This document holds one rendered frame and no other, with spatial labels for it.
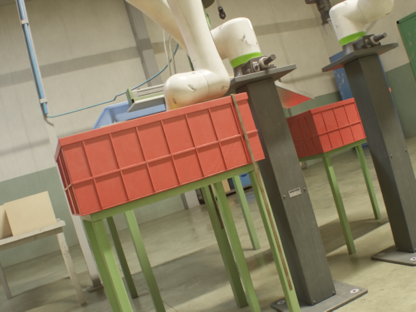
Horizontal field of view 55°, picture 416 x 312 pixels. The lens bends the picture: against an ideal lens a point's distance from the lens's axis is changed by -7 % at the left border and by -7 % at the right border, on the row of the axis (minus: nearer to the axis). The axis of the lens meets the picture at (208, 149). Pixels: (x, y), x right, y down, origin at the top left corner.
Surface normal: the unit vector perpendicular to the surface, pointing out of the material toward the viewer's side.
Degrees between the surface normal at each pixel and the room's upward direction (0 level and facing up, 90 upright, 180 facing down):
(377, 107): 90
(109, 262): 90
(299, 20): 90
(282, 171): 90
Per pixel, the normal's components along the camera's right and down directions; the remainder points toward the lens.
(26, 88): 0.36, -0.14
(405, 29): -0.88, 0.26
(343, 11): -0.57, 0.12
